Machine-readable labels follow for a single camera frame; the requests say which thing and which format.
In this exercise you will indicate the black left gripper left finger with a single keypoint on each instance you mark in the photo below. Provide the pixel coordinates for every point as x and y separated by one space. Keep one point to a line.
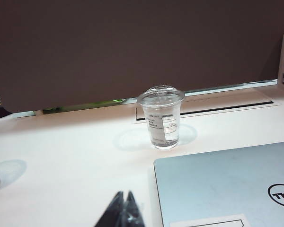
113 212

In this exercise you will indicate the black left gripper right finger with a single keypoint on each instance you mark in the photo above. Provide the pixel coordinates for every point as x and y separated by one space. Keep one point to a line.
132 212

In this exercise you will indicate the clear plastic cup with lid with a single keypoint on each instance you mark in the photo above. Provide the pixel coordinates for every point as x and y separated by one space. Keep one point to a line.
161 123

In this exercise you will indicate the silver Dell laptop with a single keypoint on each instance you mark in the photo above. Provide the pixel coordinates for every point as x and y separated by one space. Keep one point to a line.
215 184

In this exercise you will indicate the brown desk partition panel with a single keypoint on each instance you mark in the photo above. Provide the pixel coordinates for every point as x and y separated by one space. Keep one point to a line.
132 47

